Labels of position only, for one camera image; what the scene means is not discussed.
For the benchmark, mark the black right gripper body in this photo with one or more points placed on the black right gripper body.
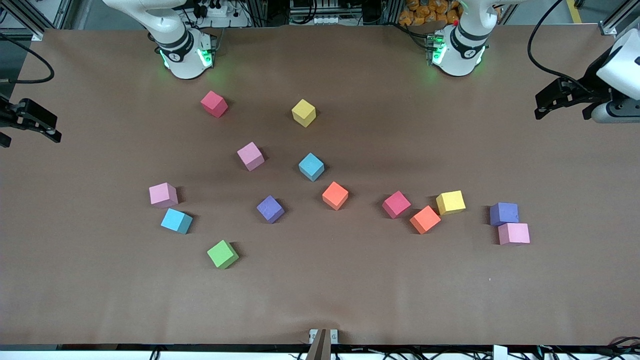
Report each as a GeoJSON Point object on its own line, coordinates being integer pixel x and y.
{"type": "Point", "coordinates": [7, 116]}

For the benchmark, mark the red foam cube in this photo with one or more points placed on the red foam cube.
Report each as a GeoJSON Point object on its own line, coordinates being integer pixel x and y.
{"type": "Point", "coordinates": [396, 204]}
{"type": "Point", "coordinates": [214, 104]}

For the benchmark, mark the pink foam cube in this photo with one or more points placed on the pink foam cube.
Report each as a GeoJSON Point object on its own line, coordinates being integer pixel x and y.
{"type": "Point", "coordinates": [250, 156]}
{"type": "Point", "coordinates": [163, 195]}
{"type": "Point", "coordinates": [514, 233]}

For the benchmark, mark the green foam cube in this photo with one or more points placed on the green foam cube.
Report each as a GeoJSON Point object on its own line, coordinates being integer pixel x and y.
{"type": "Point", "coordinates": [222, 254]}

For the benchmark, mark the orange foam cube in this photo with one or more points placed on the orange foam cube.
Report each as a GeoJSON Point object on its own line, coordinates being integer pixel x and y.
{"type": "Point", "coordinates": [425, 219]}
{"type": "Point", "coordinates": [335, 195]}

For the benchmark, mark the yellow foam cube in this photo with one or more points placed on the yellow foam cube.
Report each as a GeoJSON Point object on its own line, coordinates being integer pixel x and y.
{"type": "Point", "coordinates": [450, 202]}
{"type": "Point", "coordinates": [303, 112]}

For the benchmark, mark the blue foam cube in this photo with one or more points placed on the blue foam cube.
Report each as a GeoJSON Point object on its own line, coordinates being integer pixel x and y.
{"type": "Point", "coordinates": [176, 221]}
{"type": "Point", "coordinates": [311, 166]}

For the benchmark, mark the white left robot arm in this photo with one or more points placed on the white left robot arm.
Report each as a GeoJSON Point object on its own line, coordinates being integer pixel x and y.
{"type": "Point", "coordinates": [462, 50]}

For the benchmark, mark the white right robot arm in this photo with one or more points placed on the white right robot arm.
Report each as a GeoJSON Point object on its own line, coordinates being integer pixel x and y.
{"type": "Point", "coordinates": [182, 50]}

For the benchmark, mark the purple foam cube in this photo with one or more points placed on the purple foam cube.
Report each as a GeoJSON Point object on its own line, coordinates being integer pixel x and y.
{"type": "Point", "coordinates": [270, 209]}
{"type": "Point", "coordinates": [504, 213]}

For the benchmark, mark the orange packets pile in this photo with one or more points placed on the orange packets pile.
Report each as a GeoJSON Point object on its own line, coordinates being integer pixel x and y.
{"type": "Point", "coordinates": [430, 11]}

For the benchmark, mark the white power strip with plugs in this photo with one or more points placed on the white power strip with plugs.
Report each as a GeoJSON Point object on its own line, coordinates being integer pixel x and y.
{"type": "Point", "coordinates": [235, 20]}

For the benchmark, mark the small white power strip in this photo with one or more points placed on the small white power strip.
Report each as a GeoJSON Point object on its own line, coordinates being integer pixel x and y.
{"type": "Point", "coordinates": [326, 20]}

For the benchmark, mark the brown table cover sheet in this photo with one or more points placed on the brown table cover sheet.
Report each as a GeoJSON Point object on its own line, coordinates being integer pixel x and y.
{"type": "Point", "coordinates": [320, 280]}

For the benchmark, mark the aluminium frame profile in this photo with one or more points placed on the aluminium frame profile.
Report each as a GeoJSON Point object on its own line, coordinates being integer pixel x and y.
{"type": "Point", "coordinates": [35, 22]}
{"type": "Point", "coordinates": [617, 17]}

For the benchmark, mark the silver metal bracket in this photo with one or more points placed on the silver metal bracket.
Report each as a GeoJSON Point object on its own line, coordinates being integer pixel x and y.
{"type": "Point", "coordinates": [335, 336]}

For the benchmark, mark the brown camera post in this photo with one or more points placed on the brown camera post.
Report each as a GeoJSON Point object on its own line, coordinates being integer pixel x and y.
{"type": "Point", "coordinates": [320, 350]}

